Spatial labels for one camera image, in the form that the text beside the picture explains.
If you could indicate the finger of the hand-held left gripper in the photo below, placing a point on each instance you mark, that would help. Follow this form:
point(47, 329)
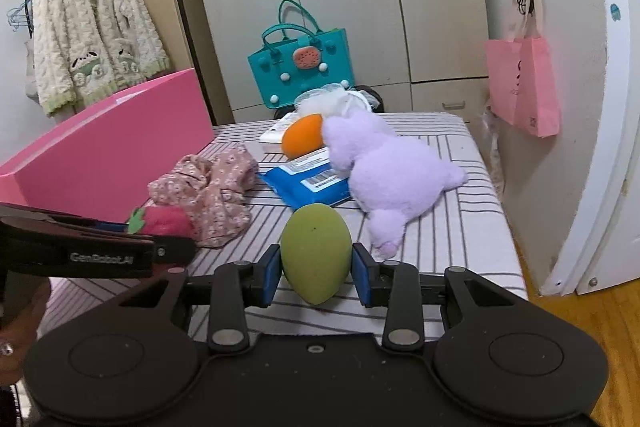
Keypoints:
point(112, 227)
point(172, 249)

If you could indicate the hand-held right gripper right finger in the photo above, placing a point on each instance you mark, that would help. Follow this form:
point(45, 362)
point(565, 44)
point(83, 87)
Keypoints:
point(362, 277)

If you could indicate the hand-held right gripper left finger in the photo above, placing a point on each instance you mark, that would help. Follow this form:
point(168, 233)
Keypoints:
point(270, 274)

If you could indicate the red strawberry plush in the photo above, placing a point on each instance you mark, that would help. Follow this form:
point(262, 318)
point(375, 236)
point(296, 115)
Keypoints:
point(170, 219)

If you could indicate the green egg-shaped soft toy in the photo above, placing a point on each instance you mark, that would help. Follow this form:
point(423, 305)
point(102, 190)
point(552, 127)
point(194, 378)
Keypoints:
point(315, 247)

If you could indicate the pink floral cloth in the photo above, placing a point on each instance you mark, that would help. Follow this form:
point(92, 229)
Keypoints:
point(215, 192)

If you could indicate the pink storage box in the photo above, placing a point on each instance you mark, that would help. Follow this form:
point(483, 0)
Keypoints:
point(100, 147)

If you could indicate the blue wet wipes pack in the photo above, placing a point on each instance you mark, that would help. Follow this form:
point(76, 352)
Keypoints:
point(300, 189)

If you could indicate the purple plush toy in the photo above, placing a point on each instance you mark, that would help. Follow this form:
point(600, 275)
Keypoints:
point(395, 177)

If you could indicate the white wet wipes pack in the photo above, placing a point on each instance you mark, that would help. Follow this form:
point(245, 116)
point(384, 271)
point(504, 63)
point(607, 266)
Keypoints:
point(272, 137)

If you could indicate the orange soft toy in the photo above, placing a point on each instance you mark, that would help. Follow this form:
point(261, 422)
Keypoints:
point(300, 137)

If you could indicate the white mesh bath pouf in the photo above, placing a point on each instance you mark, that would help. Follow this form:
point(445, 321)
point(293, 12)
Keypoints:
point(325, 99)

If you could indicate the person's left hand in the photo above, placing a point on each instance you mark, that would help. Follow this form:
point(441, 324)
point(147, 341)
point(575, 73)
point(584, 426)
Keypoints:
point(22, 312)

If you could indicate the striped table cover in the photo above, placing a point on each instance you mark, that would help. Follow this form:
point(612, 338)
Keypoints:
point(450, 217)

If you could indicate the white fluffy cardigan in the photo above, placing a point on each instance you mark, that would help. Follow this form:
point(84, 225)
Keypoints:
point(90, 32)

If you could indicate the teal felt tote bag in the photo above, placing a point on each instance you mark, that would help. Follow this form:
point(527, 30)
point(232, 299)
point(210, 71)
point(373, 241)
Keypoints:
point(270, 77)

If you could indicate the pink shopping bag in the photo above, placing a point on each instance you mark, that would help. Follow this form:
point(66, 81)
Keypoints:
point(525, 82)

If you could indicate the white door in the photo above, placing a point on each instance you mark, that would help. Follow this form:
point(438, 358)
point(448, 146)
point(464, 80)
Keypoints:
point(600, 132)

